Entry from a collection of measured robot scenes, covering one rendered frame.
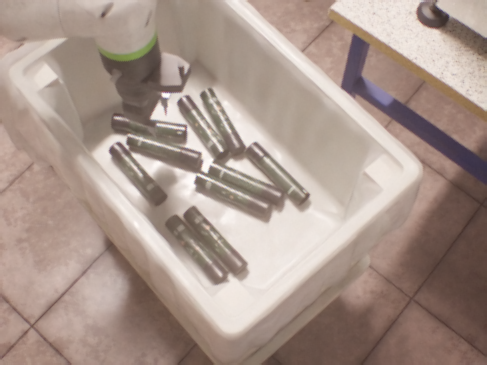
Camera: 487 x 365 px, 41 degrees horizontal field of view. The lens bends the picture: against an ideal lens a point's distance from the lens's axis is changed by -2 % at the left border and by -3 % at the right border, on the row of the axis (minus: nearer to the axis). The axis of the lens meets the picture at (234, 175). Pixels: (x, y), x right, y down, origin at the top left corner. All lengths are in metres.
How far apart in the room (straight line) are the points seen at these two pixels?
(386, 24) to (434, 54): 0.09
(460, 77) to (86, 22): 0.57
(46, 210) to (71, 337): 0.35
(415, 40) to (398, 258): 0.77
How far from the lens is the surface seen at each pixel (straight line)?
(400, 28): 1.12
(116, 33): 0.92
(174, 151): 1.28
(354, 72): 1.40
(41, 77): 1.19
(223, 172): 1.26
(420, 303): 1.72
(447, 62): 1.10
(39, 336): 1.72
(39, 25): 0.93
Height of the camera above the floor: 1.61
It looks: 65 degrees down
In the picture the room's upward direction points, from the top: 1 degrees counter-clockwise
